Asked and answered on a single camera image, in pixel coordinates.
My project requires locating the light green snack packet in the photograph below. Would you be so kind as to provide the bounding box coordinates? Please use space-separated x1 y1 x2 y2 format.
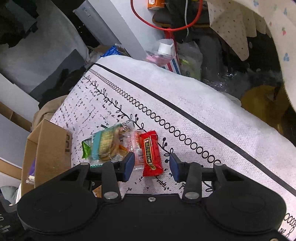
81 138 92 160

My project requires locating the white patterned bed cover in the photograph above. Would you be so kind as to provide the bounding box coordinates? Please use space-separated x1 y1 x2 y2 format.
51 55 295 240

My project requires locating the purple long snack pack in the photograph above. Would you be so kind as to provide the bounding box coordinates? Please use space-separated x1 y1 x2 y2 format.
26 159 36 185

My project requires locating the teal band cracker packet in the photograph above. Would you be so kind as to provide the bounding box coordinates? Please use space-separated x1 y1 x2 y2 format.
90 123 131 164

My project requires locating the tan blanket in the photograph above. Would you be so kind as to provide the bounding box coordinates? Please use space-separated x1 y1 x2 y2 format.
31 95 67 131

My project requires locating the orange tissue box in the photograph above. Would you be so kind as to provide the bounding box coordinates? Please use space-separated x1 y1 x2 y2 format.
147 0 166 10

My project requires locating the red snack packet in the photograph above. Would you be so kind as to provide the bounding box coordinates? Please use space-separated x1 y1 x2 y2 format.
140 131 163 177

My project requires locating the brown cardboard box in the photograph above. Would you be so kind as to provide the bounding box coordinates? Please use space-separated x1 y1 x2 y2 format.
21 120 72 196

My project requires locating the white cable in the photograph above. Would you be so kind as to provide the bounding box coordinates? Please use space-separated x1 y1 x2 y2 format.
184 0 190 39

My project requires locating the blue foil bag on floor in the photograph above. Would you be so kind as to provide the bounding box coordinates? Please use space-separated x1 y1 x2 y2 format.
101 45 122 57

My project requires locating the red cable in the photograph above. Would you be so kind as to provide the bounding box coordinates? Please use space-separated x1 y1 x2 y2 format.
130 0 204 33

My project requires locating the orange cracker packet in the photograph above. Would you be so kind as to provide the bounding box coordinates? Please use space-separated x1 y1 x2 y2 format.
123 130 144 170

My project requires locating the pink bottle with white cap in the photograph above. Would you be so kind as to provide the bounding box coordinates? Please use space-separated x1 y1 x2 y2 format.
145 39 176 67

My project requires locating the floral tablecloth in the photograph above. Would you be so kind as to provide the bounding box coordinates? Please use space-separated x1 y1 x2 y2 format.
207 0 295 107

